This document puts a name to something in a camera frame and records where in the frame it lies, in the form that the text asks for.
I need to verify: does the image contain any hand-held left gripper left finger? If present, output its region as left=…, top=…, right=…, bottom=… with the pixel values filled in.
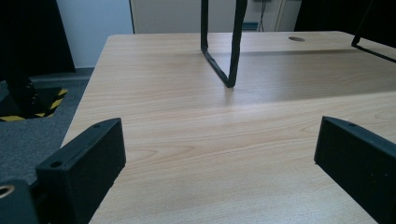
left=35, top=117, right=127, bottom=224

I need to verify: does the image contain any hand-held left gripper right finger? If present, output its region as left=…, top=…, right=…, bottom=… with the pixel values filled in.
left=313, top=116, right=396, bottom=224

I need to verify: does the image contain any black stand base with hazard tape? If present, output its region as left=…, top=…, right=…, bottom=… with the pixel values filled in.
left=0, top=73, right=69, bottom=122

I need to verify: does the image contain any thin black metal stand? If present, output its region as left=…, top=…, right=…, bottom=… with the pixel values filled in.
left=350, top=0, right=396, bottom=64

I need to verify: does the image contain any black metal frame stand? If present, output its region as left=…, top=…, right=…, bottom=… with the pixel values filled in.
left=200, top=0, right=248, bottom=89

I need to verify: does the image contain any black hanging cable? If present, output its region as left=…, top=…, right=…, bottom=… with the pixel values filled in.
left=257, top=0, right=268, bottom=33

